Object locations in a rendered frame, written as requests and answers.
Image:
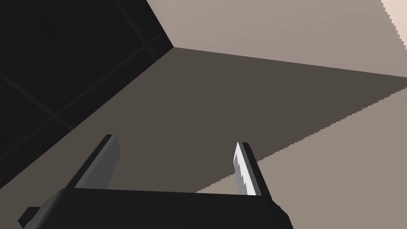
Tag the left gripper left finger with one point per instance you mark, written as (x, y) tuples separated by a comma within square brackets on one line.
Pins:
[(99, 165)]

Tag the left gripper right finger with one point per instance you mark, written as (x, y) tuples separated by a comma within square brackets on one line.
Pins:
[(248, 171)]

